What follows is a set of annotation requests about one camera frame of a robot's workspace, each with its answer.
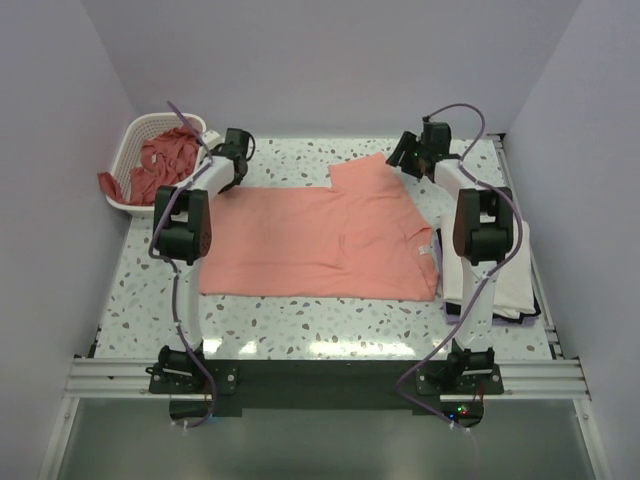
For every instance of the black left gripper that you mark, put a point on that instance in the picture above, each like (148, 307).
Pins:
(227, 187)

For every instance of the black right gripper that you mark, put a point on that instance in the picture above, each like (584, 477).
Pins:
(406, 144)

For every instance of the salmon pink t shirt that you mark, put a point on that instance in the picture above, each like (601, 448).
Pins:
(360, 237)

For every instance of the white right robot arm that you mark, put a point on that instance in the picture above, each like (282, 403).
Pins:
(482, 237)

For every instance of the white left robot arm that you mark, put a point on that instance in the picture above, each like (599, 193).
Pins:
(182, 237)

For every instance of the dark red t shirt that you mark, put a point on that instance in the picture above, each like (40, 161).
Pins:
(167, 159)

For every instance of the white perforated plastic basket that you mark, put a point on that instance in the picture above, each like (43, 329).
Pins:
(128, 156)

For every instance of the white folded t shirt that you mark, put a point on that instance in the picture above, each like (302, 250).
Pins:
(514, 290)

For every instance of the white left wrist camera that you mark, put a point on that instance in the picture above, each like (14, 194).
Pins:
(211, 138)

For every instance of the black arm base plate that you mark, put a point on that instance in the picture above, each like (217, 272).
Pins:
(323, 385)

